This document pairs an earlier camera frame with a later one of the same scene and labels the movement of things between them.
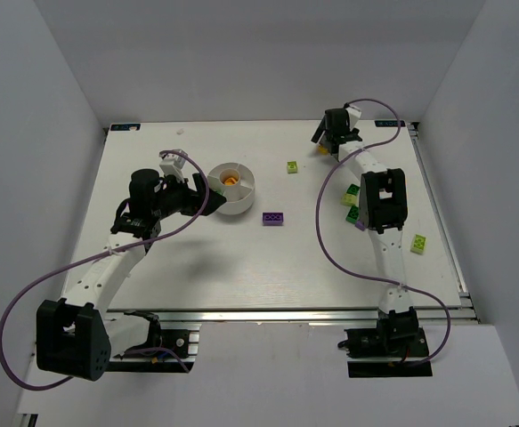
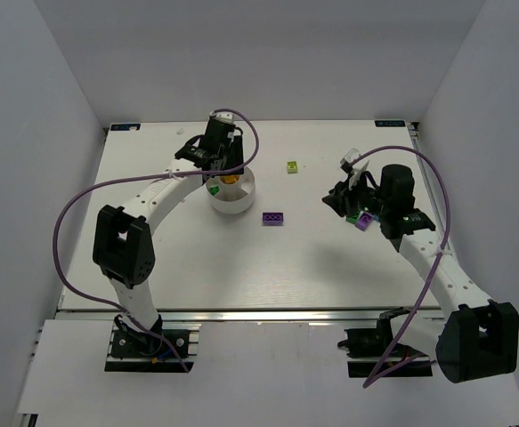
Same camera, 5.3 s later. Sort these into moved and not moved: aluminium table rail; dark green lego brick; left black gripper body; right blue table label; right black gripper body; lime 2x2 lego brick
Moved: right black gripper body; left black gripper body
Not moved: aluminium table rail; dark green lego brick; lime 2x2 lego brick; right blue table label
